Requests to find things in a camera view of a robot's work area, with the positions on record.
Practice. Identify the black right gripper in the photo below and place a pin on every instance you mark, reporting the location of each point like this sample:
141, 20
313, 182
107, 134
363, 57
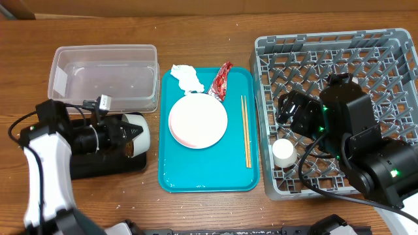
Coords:
305, 106

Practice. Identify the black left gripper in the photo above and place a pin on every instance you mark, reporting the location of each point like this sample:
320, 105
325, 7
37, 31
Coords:
112, 126

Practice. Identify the grey bowl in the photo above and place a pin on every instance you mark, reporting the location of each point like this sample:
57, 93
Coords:
141, 143

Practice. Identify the white cup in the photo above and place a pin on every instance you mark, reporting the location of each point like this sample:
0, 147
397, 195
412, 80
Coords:
284, 153

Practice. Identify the wooden chopstick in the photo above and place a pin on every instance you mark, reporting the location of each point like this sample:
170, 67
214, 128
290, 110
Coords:
245, 130
248, 147

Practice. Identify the white napkin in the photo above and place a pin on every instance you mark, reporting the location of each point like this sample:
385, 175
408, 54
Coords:
187, 78

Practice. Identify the red snack wrapper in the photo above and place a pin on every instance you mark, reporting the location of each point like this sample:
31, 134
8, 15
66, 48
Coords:
218, 89

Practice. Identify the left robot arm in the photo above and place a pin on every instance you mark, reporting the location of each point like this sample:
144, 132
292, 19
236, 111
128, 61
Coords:
59, 150

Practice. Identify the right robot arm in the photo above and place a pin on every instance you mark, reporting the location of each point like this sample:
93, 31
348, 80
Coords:
341, 124

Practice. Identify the black tray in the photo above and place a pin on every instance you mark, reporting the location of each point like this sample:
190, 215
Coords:
87, 163

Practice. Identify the clear plastic bin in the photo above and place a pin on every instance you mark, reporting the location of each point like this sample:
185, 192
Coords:
128, 73

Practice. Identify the pink plate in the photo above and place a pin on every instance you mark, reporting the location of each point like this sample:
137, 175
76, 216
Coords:
197, 121

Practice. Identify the grey plastic dish rack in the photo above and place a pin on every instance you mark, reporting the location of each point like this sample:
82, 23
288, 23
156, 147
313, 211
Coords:
384, 61

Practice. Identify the teal plastic tray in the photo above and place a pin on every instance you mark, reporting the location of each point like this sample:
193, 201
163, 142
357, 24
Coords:
221, 167

